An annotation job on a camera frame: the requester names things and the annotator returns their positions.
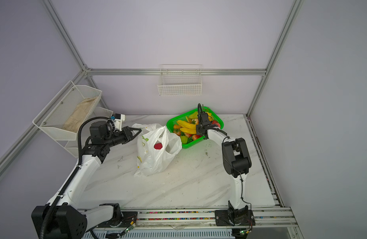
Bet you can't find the fake pink dragon fruit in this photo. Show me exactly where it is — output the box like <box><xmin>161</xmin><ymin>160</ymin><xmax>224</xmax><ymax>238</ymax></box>
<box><xmin>154</xmin><ymin>143</ymin><xmax>163</xmax><ymax>150</ymax></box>

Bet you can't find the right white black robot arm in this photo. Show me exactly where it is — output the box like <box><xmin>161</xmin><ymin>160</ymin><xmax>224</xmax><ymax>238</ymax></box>
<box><xmin>196</xmin><ymin>105</ymin><xmax>254</xmax><ymax>226</ymax></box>

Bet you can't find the beige cloth in bin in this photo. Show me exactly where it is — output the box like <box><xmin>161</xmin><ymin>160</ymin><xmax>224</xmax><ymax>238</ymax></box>
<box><xmin>62</xmin><ymin>97</ymin><xmax>97</xmax><ymax>133</ymax></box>

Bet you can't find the white plastic bag lemon print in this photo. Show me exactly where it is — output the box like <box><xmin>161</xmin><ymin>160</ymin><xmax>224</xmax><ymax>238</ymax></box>
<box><xmin>132</xmin><ymin>123</ymin><xmax>182</xmax><ymax>177</ymax></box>

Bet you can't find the upper white mesh shelf bin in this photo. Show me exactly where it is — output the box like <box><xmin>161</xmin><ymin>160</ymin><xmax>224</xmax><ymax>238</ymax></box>
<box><xmin>32</xmin><ymin>81</ymin><xmax>102</xmax><ymax>141</ymax></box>

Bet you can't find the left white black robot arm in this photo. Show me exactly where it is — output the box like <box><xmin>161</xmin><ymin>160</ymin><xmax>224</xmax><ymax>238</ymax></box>
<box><xmin>31</xmin><ymin>117</ymin><xmax>142</xmax><ymax>239</ymax></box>

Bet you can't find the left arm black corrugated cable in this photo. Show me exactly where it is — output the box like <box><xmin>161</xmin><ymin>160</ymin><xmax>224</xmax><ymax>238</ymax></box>
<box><xmin>38</xmin><ymin>116</ymin><xmax>112</xmax><ymax>239</ymax></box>

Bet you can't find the fake green starfruit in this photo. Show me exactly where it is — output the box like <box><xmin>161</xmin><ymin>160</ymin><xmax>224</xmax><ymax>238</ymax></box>
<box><xmin>188</xmin><ymin>111</ymin><xmax>198</xmax><ymax>120</ymax></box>

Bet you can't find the white mesh shelf bin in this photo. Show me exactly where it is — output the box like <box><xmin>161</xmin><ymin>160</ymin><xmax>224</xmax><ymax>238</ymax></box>
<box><xmin>56</xmin><ymin>107</ymin><xmax>114</xmax><ymax>158</ymax></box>
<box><xmin>32</xmin><ymin>81</ymin><xmax>102</xmax><ymax>141</ymax></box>

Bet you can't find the white wire wall basket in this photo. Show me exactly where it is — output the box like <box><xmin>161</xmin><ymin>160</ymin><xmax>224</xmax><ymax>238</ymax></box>
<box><xmin>158</xmin><ymin>64</ymin><xmax>202</xmax><ymax>97</ymax></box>

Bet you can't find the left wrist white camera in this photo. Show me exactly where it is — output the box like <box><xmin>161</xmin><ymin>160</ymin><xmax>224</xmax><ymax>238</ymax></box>
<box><xmin>110</xmin><ymin>114</ymin><xmax>126</xmax><ymax>131</ymax></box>

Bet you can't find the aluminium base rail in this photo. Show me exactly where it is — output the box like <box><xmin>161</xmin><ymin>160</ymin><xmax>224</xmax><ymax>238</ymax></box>
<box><xmin>47</xmin><ymin>206</ymin><xmax>301</xmax><ymax>239</ymax></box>

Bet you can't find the lower white mesh shelf bin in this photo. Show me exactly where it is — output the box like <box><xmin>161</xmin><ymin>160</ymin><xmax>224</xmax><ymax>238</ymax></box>
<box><xmin>56</xmin><ymin>107</ymin><xmax>114</xmax><ymax>158</ymax></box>

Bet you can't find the fake green apple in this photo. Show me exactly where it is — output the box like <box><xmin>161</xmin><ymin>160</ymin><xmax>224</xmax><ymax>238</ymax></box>
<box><xmin>180</xmin><ymin>135</ymin><xmax>189</xmax><ymax>144</ymax></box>

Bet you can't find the green plastic fruit basket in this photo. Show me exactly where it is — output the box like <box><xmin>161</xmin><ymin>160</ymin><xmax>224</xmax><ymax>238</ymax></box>
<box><xmin>166</xmin><ymin>107</ymin><xmax>224</xmax><ymax>149</ymax></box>

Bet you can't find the fake yellow banana bunch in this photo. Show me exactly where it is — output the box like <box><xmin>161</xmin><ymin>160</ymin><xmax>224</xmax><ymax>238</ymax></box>
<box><xmin>177</xmin><ymin>120</ymin><xmax>196</xmax><ymax>134</ymax></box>

